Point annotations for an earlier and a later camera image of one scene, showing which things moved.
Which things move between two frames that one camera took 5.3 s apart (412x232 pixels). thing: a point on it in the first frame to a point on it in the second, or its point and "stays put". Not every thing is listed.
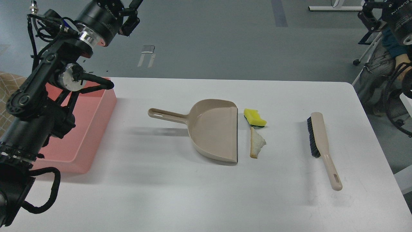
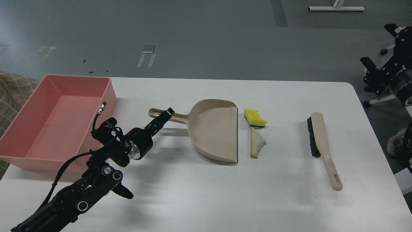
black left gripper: [101, 19] to [140, 141]
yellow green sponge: [254, 118] stays put
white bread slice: [257, 141] stays put
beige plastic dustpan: [212, 125] stays put
